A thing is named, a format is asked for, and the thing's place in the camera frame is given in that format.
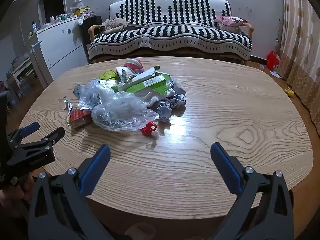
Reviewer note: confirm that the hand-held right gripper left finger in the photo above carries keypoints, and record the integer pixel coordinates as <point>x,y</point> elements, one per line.
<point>96,170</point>

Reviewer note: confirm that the beige crumpled cloth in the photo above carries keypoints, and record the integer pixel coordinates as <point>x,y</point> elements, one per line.
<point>112,26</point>

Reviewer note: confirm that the red cardboard box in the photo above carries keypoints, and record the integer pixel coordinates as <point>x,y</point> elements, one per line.
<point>80,118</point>

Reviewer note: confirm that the white cabinet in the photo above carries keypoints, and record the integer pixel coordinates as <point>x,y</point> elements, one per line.
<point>60,47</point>

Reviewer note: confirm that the silver foil wrapper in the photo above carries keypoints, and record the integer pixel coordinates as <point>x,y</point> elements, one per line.
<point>68,107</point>

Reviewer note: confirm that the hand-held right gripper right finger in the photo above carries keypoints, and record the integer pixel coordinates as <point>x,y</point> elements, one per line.
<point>226,170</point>

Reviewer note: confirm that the beige patterned curtain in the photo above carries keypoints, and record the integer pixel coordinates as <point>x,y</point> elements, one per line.
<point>300,42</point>

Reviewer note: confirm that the small white carton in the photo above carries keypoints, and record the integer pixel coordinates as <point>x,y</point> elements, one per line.
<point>123,73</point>

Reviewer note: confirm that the green carton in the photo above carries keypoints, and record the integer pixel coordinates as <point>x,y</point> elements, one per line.
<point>145,83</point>

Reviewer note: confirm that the person's left hand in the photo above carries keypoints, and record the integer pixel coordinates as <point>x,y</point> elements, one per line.
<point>28,186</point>

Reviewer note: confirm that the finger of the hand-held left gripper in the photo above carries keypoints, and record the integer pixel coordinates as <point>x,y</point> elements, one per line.
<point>28,129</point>
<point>51,137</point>

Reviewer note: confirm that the black cabinet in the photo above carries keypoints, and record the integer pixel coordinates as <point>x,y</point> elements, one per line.
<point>86,33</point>

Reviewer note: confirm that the clear plastic wrap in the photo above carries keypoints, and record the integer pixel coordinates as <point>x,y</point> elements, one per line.
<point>91,93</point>

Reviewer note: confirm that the pink green ball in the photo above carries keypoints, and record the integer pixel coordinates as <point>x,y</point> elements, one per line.
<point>133,63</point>

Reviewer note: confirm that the green yellow snack packet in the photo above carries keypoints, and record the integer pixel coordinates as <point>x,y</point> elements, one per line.
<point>107,75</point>

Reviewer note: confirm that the dark flat box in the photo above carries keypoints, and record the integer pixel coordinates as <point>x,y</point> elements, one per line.
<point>138,25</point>

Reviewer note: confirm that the wooden sofa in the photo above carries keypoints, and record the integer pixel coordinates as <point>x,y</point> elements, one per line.
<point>95,30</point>

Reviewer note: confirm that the yellow toy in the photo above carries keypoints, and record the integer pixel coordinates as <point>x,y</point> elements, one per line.
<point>289,93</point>

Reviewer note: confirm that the clutter of bottles and toys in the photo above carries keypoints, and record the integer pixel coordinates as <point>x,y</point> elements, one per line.
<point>75,12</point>

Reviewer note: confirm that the pink printed pillow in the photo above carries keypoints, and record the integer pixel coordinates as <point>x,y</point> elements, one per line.
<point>231,21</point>

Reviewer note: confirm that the white paper scrap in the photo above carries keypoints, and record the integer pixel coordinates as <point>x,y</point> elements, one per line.
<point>275,74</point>

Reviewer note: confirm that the low storage rack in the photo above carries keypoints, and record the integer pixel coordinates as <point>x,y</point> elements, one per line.
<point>21,67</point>

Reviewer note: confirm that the large clear plastic bag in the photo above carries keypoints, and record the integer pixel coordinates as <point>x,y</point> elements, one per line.
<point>120,112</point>

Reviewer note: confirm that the red plastic bag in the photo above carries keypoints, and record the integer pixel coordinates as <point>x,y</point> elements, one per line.
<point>272,60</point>

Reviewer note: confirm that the blue water jug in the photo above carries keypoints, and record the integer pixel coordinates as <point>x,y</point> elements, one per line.
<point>25,87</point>
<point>13,98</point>

